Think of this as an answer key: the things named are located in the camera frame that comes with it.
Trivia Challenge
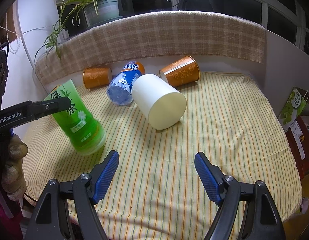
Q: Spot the green white paper bag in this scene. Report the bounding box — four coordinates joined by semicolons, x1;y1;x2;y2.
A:
278;87;309;132

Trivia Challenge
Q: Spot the red printed box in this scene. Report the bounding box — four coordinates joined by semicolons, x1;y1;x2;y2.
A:
286;116;309;179

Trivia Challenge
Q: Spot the potted spider plant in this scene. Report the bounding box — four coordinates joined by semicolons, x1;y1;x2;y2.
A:
40;0;120;59

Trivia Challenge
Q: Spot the orange paper cup left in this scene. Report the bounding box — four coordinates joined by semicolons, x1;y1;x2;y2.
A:
82;67;112;89

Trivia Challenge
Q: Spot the blue plastic bottle cup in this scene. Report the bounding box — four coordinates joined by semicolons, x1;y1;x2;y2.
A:
107;61;145;106

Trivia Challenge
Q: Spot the white cylindrical cup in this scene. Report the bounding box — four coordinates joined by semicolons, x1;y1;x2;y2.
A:
132;74;187;130

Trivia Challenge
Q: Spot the orange paper cup right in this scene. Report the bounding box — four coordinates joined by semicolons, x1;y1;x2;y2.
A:
159;56;201;87

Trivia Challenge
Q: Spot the yellow striped table cloth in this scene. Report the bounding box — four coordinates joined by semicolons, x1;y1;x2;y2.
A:
23;73;302;239

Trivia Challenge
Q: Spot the orange paper cup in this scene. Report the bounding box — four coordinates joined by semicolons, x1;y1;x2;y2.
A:
82;67;112;89
159;56;201;87

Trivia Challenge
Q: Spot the gloved hand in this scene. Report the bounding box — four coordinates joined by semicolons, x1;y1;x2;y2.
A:
1;134;28;201

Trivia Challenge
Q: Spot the beige plaid windowsill cloth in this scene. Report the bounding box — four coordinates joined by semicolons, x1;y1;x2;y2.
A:
35;11;266;84

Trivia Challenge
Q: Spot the green tea cup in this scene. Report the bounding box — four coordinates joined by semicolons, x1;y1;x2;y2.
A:
44;80;106;155

